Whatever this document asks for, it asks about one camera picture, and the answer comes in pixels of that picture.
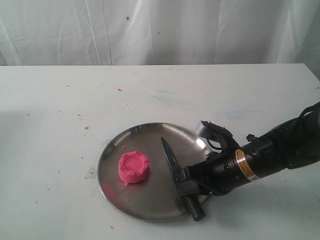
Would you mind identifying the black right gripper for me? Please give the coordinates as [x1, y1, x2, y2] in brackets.
[174, 142, 266, 201]

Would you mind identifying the black knife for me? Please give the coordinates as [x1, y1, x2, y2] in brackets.
[160, 137, 206, 222]

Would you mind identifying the pink dough lump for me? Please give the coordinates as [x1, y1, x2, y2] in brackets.
[118, 151, 151, 186]

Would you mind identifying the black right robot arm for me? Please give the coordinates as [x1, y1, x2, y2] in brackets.
[173, 103, 320, 196]

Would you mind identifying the round steel plate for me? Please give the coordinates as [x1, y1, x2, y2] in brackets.
[97, 122, 210, 223]

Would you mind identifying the white backdrop curtain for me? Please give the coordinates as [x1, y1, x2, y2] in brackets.
[0, 0, 320, 71]

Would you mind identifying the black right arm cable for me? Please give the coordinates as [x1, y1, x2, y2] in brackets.
[294, 101, 320, 126]

